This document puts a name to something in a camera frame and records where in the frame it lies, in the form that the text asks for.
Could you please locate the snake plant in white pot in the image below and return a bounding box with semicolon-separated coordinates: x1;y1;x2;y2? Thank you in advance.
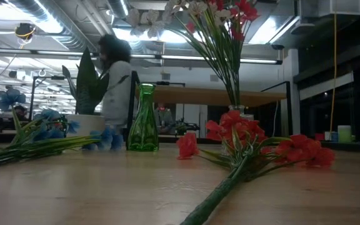
61;46;132;139

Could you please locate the blue artificial flower bunch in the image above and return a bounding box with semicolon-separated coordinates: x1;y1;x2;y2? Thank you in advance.
0;87;126;171

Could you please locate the red artificial flower bunch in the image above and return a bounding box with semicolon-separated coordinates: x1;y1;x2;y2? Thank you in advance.
184;0;261;108

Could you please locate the green glass vase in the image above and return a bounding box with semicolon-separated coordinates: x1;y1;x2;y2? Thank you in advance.
126;82;160;153

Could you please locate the light green cup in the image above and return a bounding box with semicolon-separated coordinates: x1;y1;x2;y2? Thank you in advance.
337;124;353;144

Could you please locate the hanging yellow cable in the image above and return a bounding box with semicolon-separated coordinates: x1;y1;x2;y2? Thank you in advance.
329;13;339;133

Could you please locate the black metal stand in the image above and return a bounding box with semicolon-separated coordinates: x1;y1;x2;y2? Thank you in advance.
29;74;75;123

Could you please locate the orange artificial flower bunch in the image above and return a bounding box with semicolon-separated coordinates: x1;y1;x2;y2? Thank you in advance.
176;109;336;225

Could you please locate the person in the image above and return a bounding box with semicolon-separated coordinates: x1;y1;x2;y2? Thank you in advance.
12;104;31;121
97;33;135;129
154;102;176;129

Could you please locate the white artificial flower bunch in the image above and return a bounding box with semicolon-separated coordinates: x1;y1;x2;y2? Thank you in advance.
126;0;242;108

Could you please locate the clear glass vase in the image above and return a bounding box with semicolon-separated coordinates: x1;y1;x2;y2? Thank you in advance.
227;104;256;123

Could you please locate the wooden shelf with black frame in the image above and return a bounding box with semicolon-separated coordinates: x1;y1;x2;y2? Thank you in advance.
124;69;295;152

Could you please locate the grey ceiling air unit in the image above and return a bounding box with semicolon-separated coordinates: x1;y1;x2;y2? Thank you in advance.
298;0;360;18

